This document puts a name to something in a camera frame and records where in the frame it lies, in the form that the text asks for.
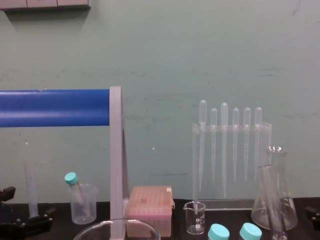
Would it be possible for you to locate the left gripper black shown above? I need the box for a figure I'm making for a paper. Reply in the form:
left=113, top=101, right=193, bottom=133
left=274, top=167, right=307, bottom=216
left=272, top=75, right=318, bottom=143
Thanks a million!
left=0, top=186, right=56, bottom=240

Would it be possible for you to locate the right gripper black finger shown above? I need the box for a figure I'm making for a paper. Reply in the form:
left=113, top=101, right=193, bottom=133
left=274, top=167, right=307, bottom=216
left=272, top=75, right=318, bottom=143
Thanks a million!
left=305, top=206, right=320, bottom=224

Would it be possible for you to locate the clear glass test tube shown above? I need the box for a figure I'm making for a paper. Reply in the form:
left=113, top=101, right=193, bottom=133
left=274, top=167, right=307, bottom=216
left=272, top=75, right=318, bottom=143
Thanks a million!
left=268, top=194, right=289, bottom=240

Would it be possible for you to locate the clear plastic beaker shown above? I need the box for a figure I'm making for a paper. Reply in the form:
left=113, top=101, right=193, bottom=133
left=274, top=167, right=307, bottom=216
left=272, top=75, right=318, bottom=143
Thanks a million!
left=68, top=183, right=99, bottom=225

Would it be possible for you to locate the large glass beaker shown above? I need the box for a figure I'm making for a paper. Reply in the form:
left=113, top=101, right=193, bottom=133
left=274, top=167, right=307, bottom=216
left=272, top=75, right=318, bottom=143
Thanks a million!
left=72, top=218, right=161, bottom=240

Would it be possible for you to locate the clear acrylic pipette rack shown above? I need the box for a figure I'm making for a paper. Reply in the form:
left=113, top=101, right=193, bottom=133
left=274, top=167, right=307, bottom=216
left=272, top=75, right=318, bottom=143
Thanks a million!
left=191, top=120, right=273, bottom=212

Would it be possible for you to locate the small glass beaker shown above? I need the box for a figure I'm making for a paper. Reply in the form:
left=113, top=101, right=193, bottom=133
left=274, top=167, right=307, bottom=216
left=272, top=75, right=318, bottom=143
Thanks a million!
left=183, top=201, right=207, bottom=236

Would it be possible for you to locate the clear graduated cylinder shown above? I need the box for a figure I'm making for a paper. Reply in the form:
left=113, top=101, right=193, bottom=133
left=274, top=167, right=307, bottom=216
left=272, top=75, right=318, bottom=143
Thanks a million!
left=23, top=160, right=40, bottom=218

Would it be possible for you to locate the glass conical flask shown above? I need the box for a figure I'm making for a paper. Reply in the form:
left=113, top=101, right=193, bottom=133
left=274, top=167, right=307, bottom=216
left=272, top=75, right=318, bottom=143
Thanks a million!
left=250, top=144, right=299, bottom=232

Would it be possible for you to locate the blue plastic roll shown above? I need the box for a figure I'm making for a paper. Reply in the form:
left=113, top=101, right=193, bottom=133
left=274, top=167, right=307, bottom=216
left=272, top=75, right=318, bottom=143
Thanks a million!
left=0, top=89, right=111, bottom=128

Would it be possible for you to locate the thin glass stirring rod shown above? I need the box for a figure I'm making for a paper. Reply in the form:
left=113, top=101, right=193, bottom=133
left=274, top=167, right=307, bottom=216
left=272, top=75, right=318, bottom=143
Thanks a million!
left=192, top=192, right=201, bottom=216

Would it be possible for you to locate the pink pipette tip box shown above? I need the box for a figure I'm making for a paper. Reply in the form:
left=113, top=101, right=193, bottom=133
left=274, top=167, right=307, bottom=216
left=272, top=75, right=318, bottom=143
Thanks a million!
left=125, top=185, right=176, bottom=237

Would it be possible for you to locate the wall shelf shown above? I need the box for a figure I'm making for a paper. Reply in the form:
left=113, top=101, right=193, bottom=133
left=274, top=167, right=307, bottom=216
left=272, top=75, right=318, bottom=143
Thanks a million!
left=0, top=0, right=92, bottom=12

